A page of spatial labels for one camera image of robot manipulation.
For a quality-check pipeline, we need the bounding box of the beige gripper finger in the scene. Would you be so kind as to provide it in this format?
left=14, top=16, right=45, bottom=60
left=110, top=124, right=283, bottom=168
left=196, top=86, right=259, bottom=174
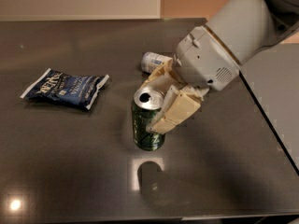
left=146, top=85, right=209, bottom=134
left=141, top=59, right=179, bottom=91

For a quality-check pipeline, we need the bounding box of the green soda can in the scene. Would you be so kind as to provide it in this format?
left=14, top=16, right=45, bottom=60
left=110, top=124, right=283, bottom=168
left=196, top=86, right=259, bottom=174
left=131, top=87, right=165, bottom=151

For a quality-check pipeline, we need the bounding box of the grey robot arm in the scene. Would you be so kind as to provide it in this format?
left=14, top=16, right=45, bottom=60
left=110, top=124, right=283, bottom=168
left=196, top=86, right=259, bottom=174
left=144, top=0, right=299, bottom=134

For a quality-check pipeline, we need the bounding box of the clear plastic water bottle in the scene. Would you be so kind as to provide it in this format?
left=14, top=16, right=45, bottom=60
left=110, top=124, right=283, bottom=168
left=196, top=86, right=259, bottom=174
left=141, top=52, right=172, bottom=74

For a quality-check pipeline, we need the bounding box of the grey side table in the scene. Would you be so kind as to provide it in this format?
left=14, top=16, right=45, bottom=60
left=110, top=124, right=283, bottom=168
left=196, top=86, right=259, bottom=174
left=241, top=44, right=299, bottom=170

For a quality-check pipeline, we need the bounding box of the blue chip bag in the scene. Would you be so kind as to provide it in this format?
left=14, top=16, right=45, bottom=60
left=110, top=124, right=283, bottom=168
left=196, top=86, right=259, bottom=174
left=21, top=68, right=109, bottom=110

